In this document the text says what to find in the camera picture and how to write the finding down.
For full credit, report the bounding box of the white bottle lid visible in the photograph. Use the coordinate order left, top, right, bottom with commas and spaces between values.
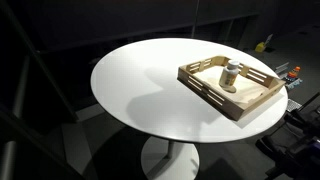
227, 59, 241, 68

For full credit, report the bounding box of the white pill bottle yellow label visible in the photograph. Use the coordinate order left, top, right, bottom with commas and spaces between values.
218, 65, 240, 90

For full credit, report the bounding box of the wooden slatted tray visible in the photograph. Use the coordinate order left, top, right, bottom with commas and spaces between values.
177, 55, 287, 122

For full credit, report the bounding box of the round white table base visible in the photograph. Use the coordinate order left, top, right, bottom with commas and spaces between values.
140, 135, 201, 180

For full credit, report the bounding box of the yellow box with white card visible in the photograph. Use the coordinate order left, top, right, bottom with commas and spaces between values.
254, 33, 274, 53

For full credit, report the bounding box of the orange and blue toy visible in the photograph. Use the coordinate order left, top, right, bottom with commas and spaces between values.
284, 66, 304, 90

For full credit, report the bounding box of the perforated metal plate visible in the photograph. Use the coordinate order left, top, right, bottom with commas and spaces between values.
286, 98, 303, 113

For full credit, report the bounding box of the grey metal bracket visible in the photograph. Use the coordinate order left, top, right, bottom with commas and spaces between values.
274, 61, 290, 75

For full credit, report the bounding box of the black metal frame post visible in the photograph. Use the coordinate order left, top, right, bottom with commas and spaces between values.
2, 0, 80, 123

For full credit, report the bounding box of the black equipment with cables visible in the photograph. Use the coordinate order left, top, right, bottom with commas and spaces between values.
255, 92, 320, 180

